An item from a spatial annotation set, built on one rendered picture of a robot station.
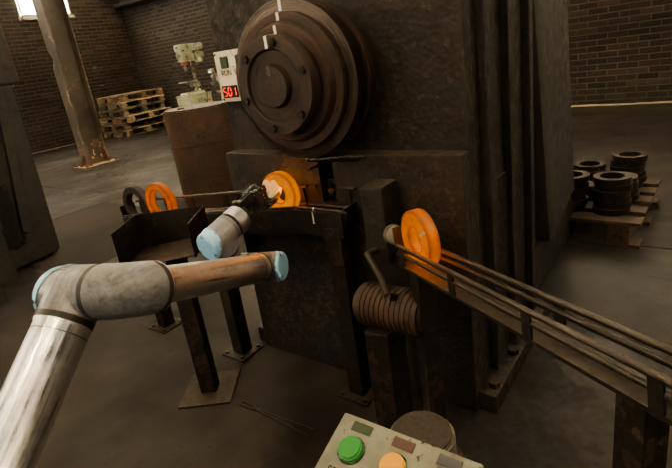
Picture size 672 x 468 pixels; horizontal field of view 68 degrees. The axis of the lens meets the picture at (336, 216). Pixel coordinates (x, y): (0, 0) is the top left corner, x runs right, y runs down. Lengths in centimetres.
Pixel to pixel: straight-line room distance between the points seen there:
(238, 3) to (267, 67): 45
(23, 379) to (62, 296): 16
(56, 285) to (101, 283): 11
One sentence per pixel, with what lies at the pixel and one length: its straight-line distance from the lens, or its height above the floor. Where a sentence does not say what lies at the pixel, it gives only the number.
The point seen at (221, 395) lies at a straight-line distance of 207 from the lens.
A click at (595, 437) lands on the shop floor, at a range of 180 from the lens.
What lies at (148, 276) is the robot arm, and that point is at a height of 81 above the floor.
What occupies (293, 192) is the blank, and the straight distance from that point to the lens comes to 170.
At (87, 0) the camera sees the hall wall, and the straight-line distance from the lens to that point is 1291.
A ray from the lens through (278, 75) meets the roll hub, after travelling 146.
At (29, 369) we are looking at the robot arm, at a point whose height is 71.
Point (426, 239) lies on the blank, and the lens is 123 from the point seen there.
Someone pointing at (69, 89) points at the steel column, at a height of 115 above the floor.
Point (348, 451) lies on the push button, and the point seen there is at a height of 61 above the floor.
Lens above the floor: 120
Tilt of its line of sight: 19 degrees down
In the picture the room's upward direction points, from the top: 8 degrees counter-clockwise
